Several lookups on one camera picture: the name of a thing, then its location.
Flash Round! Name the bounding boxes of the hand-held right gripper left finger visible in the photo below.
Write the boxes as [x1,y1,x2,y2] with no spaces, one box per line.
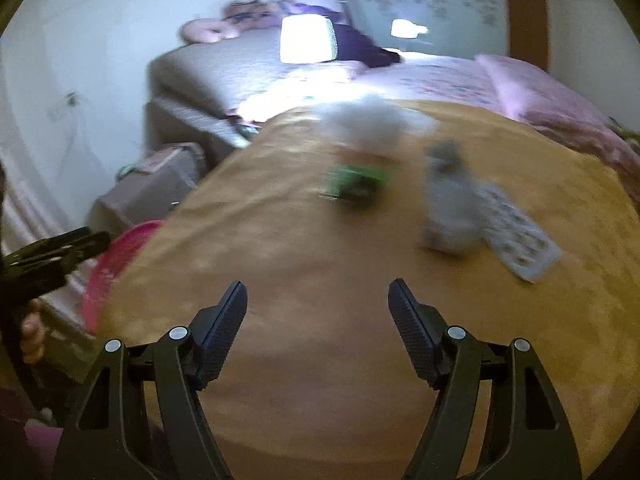
[52,280,249,480]

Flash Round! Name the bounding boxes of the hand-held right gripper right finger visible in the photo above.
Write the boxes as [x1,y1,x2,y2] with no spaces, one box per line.
[388,278,583,480]

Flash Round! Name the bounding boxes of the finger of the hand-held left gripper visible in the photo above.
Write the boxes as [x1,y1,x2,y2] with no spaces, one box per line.
[29,226,112,272]

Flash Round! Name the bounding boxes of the pink plastic basket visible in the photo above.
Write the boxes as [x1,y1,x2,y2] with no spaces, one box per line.
[80,219,166,336]

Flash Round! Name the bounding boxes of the person's left hand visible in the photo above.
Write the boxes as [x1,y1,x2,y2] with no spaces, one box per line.
[20,299,49,366]

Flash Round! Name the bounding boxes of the cardboard box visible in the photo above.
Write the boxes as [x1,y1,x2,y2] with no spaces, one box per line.
[95,142,206,233]

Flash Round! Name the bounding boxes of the yellow blanket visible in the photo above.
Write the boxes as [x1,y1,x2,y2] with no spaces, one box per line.
[95,100,640,480]

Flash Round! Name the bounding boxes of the green packet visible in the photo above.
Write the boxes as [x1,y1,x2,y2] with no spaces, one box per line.
[320,160,393,211]

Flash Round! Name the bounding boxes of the white fluffy garment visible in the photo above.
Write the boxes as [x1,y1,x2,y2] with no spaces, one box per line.
[320,95,438,158]

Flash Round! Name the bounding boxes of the grey bed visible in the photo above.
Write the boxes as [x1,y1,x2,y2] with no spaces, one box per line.
[144,25,640,196]

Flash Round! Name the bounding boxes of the pink pillow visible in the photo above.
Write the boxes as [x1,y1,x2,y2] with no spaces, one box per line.
[179,17,241,45]

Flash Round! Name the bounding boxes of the floral bed sheet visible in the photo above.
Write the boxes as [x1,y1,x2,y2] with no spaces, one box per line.
[235,57,521,123]

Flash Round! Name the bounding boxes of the pink quilt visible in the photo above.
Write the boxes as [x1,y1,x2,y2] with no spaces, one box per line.
[475,52,640,188]

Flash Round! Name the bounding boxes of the plush toys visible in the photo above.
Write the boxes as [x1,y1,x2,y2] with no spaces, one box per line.
[222,0,293,28]

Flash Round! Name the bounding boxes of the dark purple cloth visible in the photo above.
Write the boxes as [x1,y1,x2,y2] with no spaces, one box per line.
[280,2,403,70]

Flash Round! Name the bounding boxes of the glowing table lamp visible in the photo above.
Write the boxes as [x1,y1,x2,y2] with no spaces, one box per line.
[279,14,337,66]

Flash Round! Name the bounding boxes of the flower patterned wardrobe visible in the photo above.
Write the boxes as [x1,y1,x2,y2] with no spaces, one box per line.
[345,0,511,58]

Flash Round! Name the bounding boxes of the wooden door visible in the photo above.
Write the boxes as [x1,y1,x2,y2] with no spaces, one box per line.
[502,0,551,73]

